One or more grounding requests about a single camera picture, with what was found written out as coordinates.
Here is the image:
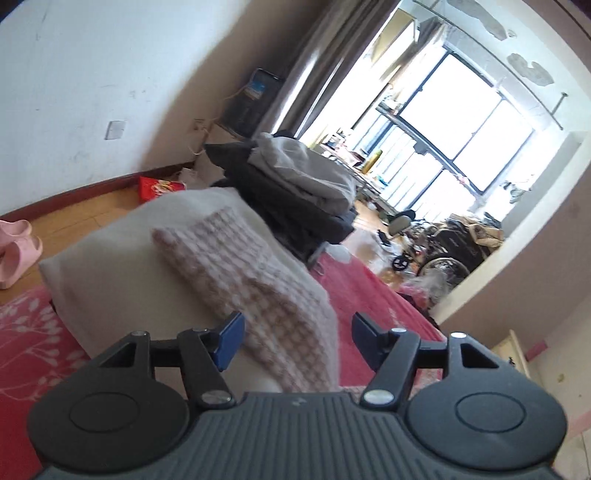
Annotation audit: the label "beige houndstooth knit cardigan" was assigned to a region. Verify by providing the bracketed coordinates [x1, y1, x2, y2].
[151, 208, 339, 392]

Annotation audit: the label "folded cream white clothes stack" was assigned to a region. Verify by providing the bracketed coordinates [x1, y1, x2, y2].
[40, 188, 329, 395]

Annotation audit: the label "small black folding chair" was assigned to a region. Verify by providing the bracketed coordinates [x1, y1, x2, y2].
[378, 209, 416, 245]

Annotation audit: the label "folded dark grey clothes stack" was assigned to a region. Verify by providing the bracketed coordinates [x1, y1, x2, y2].
[204, 140, 358, 266]

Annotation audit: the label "cream bedside nightstand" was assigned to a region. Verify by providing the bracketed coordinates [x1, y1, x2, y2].
[492, 329, 531, 378]

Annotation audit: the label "white plastic bag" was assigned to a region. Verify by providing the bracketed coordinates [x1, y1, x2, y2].
[399, 269, 454, 308]

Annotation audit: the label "black wheelchair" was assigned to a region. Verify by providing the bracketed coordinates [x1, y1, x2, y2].
[392, 215, 504, 283]

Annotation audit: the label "pink slippers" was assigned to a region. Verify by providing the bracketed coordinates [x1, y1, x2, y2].
[0, 220, 43, 290]

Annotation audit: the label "red snack bag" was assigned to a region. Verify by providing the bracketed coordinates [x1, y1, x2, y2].
[138, 176, 186, 204]

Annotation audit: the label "grey window curtain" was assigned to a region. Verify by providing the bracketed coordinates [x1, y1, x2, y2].
[256, 0, 400, 139]

